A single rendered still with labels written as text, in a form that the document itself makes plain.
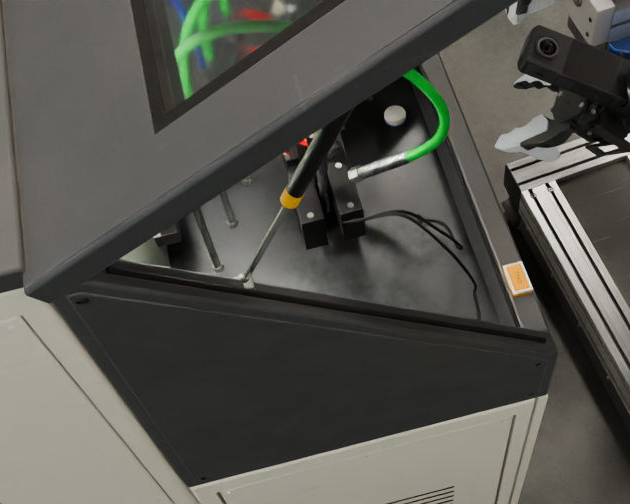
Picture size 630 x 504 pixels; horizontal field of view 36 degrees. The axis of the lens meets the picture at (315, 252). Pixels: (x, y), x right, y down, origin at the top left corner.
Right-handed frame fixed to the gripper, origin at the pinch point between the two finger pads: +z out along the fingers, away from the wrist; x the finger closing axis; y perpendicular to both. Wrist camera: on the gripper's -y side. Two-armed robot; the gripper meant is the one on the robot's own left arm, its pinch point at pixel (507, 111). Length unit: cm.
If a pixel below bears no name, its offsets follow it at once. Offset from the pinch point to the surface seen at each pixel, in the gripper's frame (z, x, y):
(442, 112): 9.1, 0.2, -2.5
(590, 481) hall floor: 77, -23, 111
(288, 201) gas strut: -1.6, -22.2, -23.0
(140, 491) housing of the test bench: 57, -55, -2
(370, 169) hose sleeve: 24.7, -4.6, -0.5
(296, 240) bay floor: 61, -8, 11
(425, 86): 7.2, 1.0, -7.1
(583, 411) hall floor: 84, -8, 110
